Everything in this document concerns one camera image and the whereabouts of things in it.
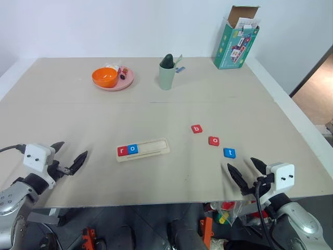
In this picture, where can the clear bag of coloured toys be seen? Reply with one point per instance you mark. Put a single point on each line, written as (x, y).
(229, 212)

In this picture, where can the pale green cup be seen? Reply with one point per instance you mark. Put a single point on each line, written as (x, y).
(166, 78)

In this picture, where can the blue tile letter t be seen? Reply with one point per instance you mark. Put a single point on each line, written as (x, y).
(230, 153)

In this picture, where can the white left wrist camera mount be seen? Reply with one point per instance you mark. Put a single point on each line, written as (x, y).
(35, 156)

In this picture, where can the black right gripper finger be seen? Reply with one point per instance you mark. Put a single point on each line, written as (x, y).
(237, 177)
(259, 168)

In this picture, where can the green cardboard box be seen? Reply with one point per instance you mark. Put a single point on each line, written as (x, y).
(232, 49)

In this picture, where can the red tile letter o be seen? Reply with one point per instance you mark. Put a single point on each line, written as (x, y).
(214, 140)

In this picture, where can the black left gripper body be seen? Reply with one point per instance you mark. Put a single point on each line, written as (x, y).
(55, 169)

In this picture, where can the blue tile letter o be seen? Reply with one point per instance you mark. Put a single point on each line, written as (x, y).
(132, 149)

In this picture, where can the green stick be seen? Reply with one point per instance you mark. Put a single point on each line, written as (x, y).
(178, 59)

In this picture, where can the dark green toy vegetable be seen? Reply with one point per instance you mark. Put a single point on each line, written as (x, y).
(167, 61)

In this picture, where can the pink plate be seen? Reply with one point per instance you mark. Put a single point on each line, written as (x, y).
(126, 82)

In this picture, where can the orange clamp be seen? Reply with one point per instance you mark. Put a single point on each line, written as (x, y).
(207, 229)
(88, 238)

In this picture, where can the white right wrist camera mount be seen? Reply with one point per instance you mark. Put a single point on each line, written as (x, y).
(283, 177)

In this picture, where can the red tile letter b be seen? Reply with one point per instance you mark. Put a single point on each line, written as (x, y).
(196, 129)

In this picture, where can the wooden letter tray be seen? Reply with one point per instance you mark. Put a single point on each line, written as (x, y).
(153, 147)

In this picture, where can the red tile letter r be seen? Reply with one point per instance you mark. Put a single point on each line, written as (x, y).
(122, 151)

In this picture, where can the dark rounded shape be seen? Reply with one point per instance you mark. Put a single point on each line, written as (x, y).
(186, 235)

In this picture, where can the orange bowl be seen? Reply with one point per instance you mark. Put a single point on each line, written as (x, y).
(104, 78)

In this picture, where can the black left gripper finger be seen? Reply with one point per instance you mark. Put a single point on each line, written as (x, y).
(58, 148)
(78, 162)

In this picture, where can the small red black toy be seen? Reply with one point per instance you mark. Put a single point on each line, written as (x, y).
(123, 74)

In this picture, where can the clear plastic wrapped item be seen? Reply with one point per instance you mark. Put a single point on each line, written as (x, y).
(114, 67)

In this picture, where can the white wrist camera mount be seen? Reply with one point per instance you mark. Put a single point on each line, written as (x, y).
(35, 156)
(283, 177)

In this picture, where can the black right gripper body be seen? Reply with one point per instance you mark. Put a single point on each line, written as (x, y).
(249, 190)

